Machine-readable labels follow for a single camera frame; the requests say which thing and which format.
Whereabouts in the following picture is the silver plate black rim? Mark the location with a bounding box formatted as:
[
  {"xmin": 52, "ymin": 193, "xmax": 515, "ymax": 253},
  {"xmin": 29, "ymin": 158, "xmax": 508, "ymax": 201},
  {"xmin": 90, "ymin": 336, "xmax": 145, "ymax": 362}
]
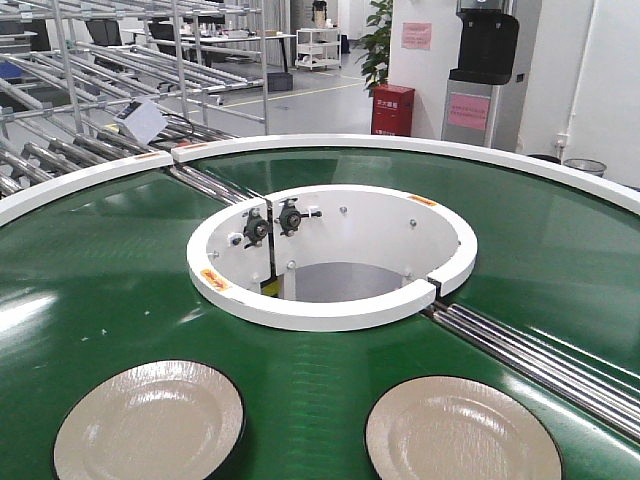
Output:
[
  {"xmin": 365, "ymin": 376, "xmax": 563, "ymax": 479},
  {"xmin": 53, "ymin": 360, "xmax": 245, "ymax": 479}
]

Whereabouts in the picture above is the black bearing block right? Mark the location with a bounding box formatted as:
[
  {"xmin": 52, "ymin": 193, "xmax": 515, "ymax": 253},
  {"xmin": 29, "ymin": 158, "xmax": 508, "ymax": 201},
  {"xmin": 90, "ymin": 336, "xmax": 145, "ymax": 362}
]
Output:
[{"xmin": 278, "ymin": 198, "xmax": 302, "ymax": 236}]

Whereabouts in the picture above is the black bearing block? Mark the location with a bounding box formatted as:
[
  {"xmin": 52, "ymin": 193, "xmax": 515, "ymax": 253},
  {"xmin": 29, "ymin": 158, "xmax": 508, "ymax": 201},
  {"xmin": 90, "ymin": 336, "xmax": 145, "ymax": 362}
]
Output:
[
  {"xmin": 278, "ymin": 198, "xmax": 302, "ymax": 236},
  {"xmin": 243, "ymin": 208, "xmax": 270, "ymax": 248}
]

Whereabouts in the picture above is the black bearing block left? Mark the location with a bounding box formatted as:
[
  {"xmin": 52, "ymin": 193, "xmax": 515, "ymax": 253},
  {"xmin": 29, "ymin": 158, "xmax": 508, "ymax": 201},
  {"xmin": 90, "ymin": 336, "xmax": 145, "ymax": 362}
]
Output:
[{"xmin": 243, "ymin": 208, "xmax": 270, "ymax": 248}]

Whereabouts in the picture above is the steel rollers rear gap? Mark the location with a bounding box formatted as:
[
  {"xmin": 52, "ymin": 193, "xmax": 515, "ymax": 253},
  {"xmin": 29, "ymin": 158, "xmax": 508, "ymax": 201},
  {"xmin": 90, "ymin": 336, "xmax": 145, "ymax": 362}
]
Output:
[{"xmin": 167, "ymin": 164, "xmax": 250, "ymax": 205}]

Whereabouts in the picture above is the red fire extinguisher cabinet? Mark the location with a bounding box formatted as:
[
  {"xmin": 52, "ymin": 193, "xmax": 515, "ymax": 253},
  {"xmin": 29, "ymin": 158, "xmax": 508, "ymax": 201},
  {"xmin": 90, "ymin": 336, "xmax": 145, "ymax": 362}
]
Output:
[{"xmin": 371, "ymin": 84, "xmax": 415, "ymax": 136}]

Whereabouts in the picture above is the green potted plant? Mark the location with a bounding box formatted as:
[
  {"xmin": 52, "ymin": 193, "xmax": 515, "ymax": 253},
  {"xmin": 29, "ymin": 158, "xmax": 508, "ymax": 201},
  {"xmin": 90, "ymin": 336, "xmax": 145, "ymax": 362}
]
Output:
[{"xmin": 358, "ymin": 0, "xmax": 393, "ymax": 97}]

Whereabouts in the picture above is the white wheeled cart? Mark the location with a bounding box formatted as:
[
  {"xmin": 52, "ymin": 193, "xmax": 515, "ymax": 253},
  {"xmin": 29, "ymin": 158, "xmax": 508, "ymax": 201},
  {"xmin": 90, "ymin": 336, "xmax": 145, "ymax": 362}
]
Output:
[{"xmin": 295, "ymin": 28, "xmax": 342, "ymax": 71}]

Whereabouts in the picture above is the white control box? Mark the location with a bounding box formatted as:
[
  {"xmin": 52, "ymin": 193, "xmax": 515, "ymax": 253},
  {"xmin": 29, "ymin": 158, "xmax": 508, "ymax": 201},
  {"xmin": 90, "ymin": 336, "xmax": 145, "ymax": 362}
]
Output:
[{"xmin": 114, "ymin": 100, "xmax": 168, "ymax": 145}]

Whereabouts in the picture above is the black water dispenser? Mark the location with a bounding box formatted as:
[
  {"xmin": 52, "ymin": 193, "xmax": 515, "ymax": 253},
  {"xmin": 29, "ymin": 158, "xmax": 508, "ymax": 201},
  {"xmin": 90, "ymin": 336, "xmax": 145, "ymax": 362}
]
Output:
[{"xmin": 442, "ymin": 1, "xmax": 519, "ymax": 147}]

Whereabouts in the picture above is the metal roller rack shelving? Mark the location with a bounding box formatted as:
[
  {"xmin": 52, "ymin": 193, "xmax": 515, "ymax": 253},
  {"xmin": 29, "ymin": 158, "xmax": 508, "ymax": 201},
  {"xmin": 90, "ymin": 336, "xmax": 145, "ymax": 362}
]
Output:
[{"xmin": 1, "ymin": 1, "xmax": 266, "ymax": 197}]

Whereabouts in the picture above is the white outer rim right segment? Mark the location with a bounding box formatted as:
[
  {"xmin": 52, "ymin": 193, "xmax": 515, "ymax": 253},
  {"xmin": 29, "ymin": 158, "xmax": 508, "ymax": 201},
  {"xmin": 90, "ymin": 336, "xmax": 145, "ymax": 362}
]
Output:
[{"xmin": 172, "ymin": 134, "xmax": 639, "ymax": 214}]

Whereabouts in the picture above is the white rim segment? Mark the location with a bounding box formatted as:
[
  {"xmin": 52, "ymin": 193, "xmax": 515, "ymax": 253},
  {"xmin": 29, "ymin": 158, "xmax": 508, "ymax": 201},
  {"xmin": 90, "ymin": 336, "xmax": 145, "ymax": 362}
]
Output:
[
  {"xmin": 172, "ymin": 134, "xmax": 639, "ymax": 214},
  {"xmin": 0, "ymin": 152, "xmax": 173, "ymax": 226}
]

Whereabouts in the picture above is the white outer rim left segment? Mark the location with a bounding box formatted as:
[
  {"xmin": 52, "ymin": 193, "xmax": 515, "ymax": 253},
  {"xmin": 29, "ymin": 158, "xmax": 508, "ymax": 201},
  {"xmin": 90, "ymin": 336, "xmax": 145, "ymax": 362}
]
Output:
[{"xmin": 0, "ymin": 152, "xmax": 173, "ymax": 226}]

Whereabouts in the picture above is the white inner conveyor ring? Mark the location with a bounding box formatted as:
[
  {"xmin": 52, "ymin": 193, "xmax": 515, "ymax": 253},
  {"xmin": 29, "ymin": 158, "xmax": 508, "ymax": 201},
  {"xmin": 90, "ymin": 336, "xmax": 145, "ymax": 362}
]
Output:
[{"xmin": 186, "ymin": 184, "xmax": 477, "ymax": 333}]

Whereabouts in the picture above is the pink paper wall notice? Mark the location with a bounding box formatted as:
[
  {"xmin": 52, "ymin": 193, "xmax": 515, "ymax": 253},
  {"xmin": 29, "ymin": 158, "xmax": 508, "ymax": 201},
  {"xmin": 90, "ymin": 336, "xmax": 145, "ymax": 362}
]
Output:
[{"xmin": 401, "ymin": 22, "xmax": 432, "ymax": 50}]

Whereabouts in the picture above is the wire mesh waste bin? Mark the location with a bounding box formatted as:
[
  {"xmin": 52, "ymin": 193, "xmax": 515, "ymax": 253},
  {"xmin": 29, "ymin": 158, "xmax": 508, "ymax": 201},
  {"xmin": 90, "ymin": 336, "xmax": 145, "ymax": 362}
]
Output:
[{"xmin": 563, "ymin": 158, "xmax": 607, "ymax": 178}]

